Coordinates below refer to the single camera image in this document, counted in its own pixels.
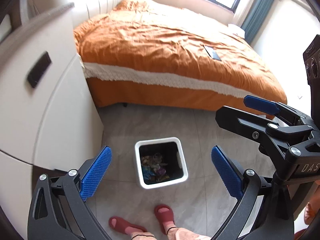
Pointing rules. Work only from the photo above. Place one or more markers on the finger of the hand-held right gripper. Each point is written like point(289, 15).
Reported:
point(262, 104)
point(240, 120)

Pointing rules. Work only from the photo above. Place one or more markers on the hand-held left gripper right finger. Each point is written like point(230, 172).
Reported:
point(225, 172)

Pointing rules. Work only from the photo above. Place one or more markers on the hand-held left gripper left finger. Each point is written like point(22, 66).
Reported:
point(96, 173)

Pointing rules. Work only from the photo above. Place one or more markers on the white square trash bin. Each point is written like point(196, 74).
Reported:
point(162, 140)

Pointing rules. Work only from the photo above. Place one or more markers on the person's right hand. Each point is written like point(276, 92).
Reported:
point(311, 213)

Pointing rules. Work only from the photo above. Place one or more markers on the red slipper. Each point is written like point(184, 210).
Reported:
point(163, 215)
point(120, 223)

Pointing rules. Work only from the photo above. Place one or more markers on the dark smartphone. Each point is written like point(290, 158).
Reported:
point(212, 53)

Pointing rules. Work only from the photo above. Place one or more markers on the teal curtain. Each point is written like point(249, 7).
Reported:
point(260, 12)

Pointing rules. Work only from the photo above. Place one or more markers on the person's right leg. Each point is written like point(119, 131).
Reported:
point(185, 235)

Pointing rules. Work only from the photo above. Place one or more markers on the person's leg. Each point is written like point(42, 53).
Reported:
point(185, 235)
point(141, 235)

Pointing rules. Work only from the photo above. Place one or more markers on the person's left leg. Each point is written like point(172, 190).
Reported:
point(141, 235)

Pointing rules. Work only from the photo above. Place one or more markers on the white bedside table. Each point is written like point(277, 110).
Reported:
point(236, 29)

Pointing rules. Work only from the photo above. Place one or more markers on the white drawer cabinet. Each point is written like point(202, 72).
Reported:
point(37, 120)

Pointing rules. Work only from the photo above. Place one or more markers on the bed with orange cover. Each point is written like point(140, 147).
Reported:
point(162, 50)

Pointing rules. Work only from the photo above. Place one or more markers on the white padded headboard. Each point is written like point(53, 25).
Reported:
point(100, 2)

